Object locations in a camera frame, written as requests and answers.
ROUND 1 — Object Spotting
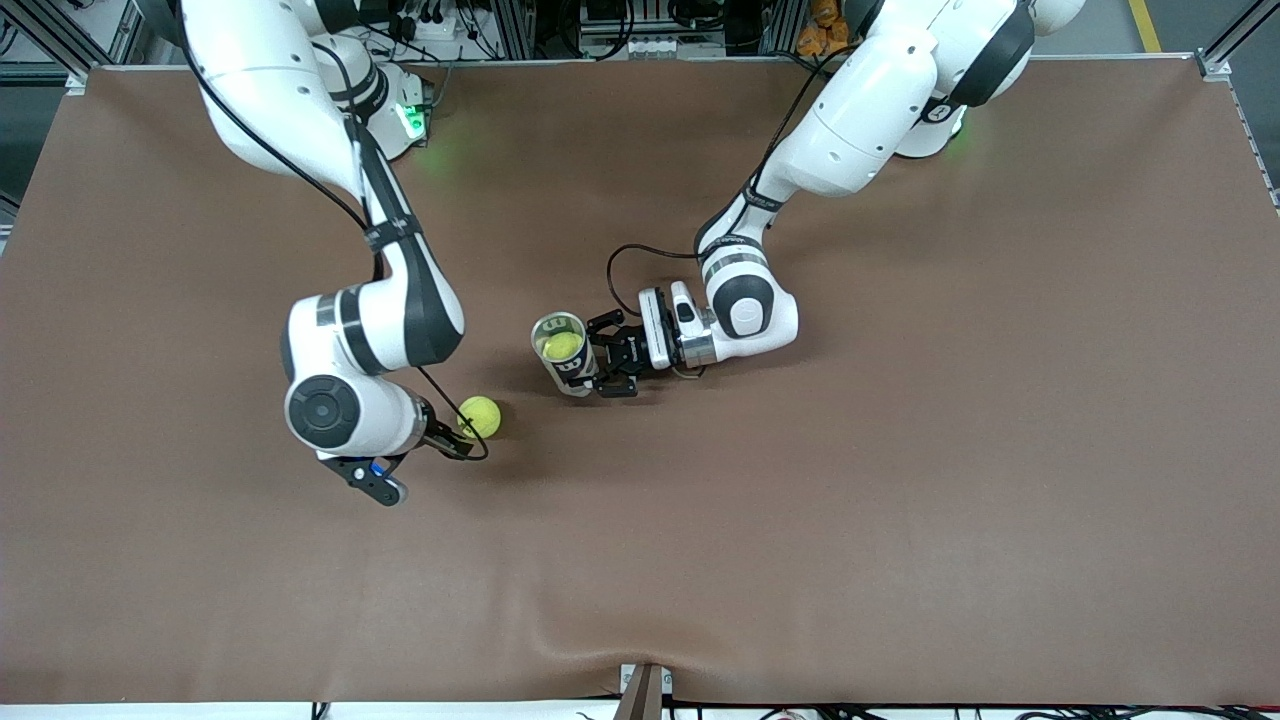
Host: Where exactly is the aluminium frame corner profile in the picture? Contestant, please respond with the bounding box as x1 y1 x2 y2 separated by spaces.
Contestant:
1195 0 1280 81

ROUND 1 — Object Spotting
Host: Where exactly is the orange packaged goods pile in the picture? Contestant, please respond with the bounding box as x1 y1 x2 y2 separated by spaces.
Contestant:
797 0 853 57

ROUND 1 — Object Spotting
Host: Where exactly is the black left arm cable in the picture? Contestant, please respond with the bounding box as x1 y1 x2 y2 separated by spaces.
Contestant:
606 45 851 319

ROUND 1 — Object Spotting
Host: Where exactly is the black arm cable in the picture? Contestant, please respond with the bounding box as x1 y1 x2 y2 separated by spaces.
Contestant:
606 45 851 319
178 30 491 463

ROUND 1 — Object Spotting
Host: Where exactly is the white blue tennis ball can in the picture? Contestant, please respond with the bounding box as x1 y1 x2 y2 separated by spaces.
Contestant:
530 312 599 397

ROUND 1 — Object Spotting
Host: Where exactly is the brown table mat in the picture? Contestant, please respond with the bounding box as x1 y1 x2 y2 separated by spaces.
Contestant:
0 58 1280 706

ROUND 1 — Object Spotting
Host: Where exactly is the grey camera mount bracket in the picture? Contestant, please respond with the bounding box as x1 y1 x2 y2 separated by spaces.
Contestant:
620 663 674 720

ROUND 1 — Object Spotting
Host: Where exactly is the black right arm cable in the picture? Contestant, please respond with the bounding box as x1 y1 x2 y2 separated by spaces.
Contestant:
178 30 491 463

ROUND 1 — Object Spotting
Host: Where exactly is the aluminium frame post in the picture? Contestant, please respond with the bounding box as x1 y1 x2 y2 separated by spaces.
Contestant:
110 0 153 64

